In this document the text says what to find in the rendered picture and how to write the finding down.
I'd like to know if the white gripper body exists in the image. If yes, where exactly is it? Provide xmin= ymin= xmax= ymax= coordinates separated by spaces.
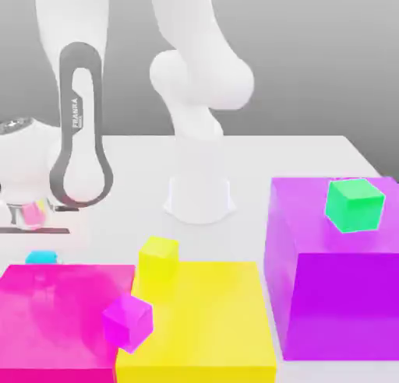
xmin=0 ymin=226 xmax=72 ymax=249

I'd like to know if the small cyan cube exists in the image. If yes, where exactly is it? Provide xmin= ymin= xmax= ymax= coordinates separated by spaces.
xmin=25 ymin=249 xmax=62 ymax=265

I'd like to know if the small yellow cube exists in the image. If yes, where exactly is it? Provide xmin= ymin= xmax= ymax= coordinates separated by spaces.
xmin=137 ymin=235 xmax=181 ymax=289

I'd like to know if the small magenta cube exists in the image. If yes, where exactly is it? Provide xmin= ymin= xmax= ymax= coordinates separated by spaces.
xmin=101 ymin=292 xmax=154 ymax=355

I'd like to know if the small green cube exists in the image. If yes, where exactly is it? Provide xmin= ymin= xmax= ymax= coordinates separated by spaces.
xmin=324 ymin=177 xmax=387 ymax=235

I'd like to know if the large pink box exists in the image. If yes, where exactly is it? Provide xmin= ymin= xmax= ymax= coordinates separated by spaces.
xmin=0 ymin=263 xmax=137 ymax=383

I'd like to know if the large yellow box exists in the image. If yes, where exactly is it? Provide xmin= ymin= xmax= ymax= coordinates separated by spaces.
xmin=114 ymin=260 xmax=278 ymax=383

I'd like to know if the large purple box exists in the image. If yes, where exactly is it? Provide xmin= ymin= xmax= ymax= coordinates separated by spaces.
xmin=263 ymin=176 xmax=399 ymax=363

